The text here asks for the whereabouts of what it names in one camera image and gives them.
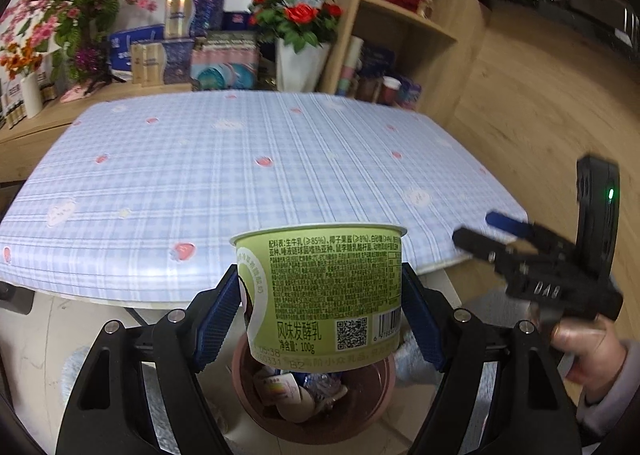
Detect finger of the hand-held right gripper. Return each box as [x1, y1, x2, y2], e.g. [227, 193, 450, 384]
[486, 212, 562, 252]
[452, 227, 512, 277]

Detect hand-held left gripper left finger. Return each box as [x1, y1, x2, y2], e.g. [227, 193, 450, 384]
[55, 262, 241, 455]

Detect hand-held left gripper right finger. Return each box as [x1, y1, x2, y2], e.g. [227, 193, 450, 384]
[400, 262, 586, 455]

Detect brown trash bin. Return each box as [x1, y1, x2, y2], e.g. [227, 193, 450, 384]
[231, 335, 397, 438]

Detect green yogurt cup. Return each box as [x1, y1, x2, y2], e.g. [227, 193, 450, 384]
[229, 224, 408, 370]

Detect person's right forearm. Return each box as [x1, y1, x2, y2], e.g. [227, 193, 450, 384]
[575, 340, 640, 446]

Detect person's right hand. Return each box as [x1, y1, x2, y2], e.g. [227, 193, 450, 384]
[550, 317, 628, 398]

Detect blue plaid tablecloth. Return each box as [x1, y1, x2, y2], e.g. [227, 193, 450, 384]
[0, 91, 528, 308]

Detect small purple box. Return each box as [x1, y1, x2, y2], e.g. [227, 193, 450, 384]
[399, 80, 422, 111]

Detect red cup white lid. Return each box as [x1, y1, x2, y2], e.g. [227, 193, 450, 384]
[381, 76, 402, 106]

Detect brown glass cup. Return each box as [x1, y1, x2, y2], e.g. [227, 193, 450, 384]
[356, 76, 381, 102]

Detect dark blue moon box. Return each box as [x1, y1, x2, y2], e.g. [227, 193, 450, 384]
[360, 45, 396, 78]

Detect black counter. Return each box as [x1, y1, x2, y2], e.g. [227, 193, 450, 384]
[477, 0, 640, 56]

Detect stack of pastel cups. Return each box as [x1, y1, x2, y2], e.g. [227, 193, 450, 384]
[337, 36, 363, 97]

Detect wooden shelf unit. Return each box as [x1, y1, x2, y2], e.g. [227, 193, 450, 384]
[317, 0, 493, 111]

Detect white flower pot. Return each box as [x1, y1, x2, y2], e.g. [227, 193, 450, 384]
[275, 40, 331, 92]

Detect pink teal dish box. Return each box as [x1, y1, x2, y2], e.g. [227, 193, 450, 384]
[191, 48, 261, 92]

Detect wide gold blue box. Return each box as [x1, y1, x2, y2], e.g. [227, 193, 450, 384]
[131, 38, 195, 86]

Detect black mini tripod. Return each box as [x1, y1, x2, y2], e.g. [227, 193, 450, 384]
[85, 70, 126, 96]

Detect dark striped box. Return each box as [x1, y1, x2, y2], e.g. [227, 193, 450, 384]
[205, 30, 258, 52]

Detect blue white box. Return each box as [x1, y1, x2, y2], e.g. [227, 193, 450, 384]
[109, 25, 166, 81]

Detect row of small amber bottles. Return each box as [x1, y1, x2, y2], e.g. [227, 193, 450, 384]
[0, 80, 53, 131]

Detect white slim vase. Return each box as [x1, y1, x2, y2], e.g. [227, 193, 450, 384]
[21, 75, 45, 118]

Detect purple artificial flowers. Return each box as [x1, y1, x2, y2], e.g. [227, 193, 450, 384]
[75, 48, 108, 76]

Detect red rose plant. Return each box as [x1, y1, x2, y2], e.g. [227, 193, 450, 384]
[248, 0, 343, 53]

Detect small dark blue box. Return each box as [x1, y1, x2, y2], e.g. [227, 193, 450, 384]
[222, 10, 251, 31]

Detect tall gold blue box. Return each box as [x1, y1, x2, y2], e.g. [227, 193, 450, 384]
[165, 0, 226, 38]

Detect orange artificial flowers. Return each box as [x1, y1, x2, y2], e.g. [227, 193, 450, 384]
[0, 42, 43, 81]

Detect pink cherry blossom plant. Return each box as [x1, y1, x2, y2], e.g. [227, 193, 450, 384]
[0, 0, 191, 86]

